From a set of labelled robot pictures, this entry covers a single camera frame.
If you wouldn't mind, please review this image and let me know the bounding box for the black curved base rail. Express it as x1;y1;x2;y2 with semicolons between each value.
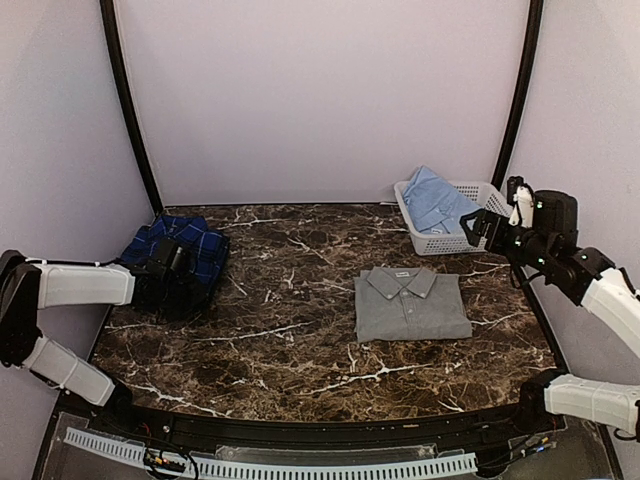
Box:
89;404;574;458

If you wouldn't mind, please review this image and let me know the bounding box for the black frame post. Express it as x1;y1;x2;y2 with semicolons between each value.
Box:
99;0;164;215
491;0;544;190

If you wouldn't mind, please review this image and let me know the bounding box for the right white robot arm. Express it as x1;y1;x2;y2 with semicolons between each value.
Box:
460;201;639;441

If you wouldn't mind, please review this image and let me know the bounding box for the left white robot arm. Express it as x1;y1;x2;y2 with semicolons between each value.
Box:
1;246;210;436

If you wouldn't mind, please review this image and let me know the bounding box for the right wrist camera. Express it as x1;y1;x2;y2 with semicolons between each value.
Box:
507;176;578;234

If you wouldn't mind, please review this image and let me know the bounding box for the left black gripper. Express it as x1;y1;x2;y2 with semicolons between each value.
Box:
160;272;207;321

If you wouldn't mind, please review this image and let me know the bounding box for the left black frame post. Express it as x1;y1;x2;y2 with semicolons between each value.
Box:
99;0;164;215

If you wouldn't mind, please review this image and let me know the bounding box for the grey long sleeve shirt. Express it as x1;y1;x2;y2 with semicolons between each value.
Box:
354;267;473;343

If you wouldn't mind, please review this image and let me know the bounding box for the white plastic basket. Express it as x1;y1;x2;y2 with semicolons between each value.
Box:
393;180;512;256

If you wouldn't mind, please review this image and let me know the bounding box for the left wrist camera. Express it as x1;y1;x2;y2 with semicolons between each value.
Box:
145;238;191;281

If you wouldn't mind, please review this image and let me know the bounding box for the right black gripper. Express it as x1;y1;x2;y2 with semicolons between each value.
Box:
462;207;555;273

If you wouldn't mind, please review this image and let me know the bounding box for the white slotted cable duct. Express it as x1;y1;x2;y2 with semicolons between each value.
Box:
63;427;477;479

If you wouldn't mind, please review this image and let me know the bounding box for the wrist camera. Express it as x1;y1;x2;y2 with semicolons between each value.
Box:
507;176;578;234
145;238;191;281

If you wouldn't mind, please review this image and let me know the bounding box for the right black frame post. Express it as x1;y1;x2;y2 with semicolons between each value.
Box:
491;0;544;190

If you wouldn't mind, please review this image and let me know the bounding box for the light blue shirt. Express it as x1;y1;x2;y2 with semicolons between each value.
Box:
402;166;480;235

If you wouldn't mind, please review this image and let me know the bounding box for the blue plaid folded shirt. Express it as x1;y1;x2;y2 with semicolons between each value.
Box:
119;215;230;294

